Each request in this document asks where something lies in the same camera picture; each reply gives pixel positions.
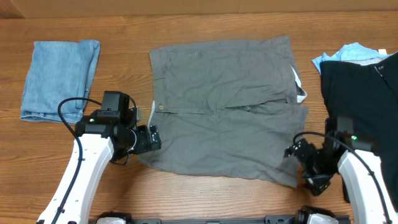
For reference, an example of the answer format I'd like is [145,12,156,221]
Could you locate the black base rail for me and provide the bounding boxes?
[90,205,351,224]

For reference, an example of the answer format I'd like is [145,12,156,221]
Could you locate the black garment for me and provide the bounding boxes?
[320,53,397,208]

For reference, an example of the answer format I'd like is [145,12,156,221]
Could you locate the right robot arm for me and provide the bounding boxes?
[284,131,397,223]

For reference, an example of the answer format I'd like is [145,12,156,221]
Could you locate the folded blue denim jeans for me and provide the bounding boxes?
[20,40,101,123]

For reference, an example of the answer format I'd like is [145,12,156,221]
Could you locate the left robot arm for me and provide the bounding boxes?
[37,116,161,224]

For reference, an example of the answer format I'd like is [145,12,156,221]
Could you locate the light blue garment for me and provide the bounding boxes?
[312,42,391,73]

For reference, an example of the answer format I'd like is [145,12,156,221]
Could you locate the grey shorts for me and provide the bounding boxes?
[138,35,308,187]

